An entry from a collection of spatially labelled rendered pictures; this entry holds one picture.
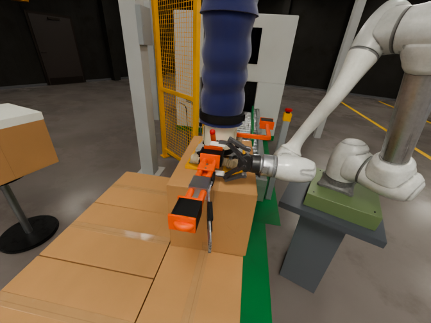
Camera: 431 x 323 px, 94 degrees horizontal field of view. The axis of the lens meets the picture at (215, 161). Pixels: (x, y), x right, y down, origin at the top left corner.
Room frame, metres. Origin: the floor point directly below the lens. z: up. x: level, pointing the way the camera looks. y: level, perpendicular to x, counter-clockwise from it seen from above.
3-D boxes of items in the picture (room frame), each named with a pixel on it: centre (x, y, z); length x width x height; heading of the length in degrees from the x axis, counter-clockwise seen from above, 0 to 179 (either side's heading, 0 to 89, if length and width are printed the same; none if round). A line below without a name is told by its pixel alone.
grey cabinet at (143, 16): (2.22, 0.74, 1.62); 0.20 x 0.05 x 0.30; 173
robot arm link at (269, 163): (0.72, -0.21, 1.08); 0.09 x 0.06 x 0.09; 172
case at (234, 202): (1.00, -0.01, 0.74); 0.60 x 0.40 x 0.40; 175
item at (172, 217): (0.42, 0.07, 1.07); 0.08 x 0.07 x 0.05; 172
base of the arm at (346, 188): (1.01, -0.73, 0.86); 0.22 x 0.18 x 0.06; 145
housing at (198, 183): (0.55, 0.05, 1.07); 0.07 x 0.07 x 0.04; 82
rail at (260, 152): (2.48, -0.54, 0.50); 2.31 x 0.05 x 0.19; 173
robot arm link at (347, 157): (0.98, -0.72, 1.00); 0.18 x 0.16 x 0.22; 31
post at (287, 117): (1.87, -0.64, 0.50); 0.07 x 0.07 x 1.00; 83
